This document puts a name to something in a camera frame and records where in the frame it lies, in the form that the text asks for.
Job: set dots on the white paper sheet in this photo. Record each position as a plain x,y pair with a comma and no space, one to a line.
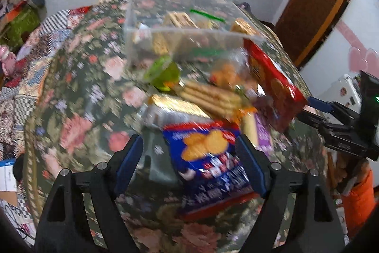
7,176

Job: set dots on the wafer roll packet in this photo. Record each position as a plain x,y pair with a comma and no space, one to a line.
211,97

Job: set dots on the purple snack packet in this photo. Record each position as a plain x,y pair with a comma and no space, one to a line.
264,133

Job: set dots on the gold foil snack packet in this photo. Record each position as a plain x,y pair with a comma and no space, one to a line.
174,110

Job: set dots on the tan cracker packet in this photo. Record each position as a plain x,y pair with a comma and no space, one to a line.
160,42
244,27
180,19

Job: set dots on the white cabinet with pink hearts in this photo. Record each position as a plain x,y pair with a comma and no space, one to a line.
340,39

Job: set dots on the person's right forearm orange sleeve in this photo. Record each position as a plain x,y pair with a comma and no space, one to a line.
359,205

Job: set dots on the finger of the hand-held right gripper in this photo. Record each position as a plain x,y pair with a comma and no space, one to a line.
320,104
314,120

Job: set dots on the green striped clear packet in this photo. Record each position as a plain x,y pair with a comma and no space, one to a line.
207,15

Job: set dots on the pink toy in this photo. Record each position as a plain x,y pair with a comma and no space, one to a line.
6,59

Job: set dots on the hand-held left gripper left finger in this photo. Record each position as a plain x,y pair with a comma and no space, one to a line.
129,162

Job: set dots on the patchwork quilt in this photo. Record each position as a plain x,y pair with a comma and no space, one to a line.
26,69

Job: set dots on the green box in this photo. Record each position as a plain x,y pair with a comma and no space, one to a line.
20,26

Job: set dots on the clear plastic container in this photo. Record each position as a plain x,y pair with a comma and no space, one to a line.
189,36

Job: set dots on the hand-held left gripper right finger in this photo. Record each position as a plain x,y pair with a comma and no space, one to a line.
251,162

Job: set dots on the white device with stickers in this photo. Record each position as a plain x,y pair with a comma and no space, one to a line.
348,94

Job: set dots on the blue cracker packet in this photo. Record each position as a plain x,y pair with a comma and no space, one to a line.
208,170

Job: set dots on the red cookie box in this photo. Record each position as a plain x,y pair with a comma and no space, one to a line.
274,84

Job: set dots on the floral tablecloth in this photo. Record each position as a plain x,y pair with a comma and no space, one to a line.
88,99

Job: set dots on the clear bag of orange snacks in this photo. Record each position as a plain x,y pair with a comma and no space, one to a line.
228,70

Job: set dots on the green jelly cup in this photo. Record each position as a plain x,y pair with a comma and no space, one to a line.
162,72

